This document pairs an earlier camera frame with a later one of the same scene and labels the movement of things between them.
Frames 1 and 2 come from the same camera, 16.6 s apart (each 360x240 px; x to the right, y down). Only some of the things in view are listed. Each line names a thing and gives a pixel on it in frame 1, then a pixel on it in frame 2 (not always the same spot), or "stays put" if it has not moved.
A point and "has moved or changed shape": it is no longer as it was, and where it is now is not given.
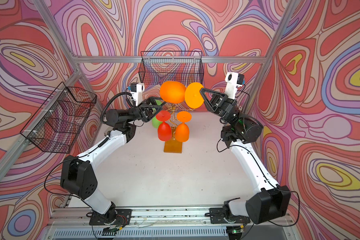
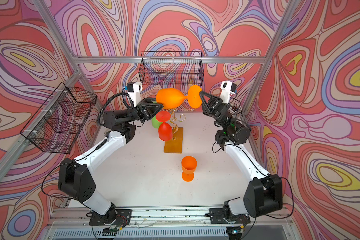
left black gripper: (142, 113) stays put
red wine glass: (164, 131) stays put
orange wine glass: (173, 92) has moved or changed shape
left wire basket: (54, 127) stays put
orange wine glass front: (182, 132) to (188, 164)
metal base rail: (74, 223) stays put
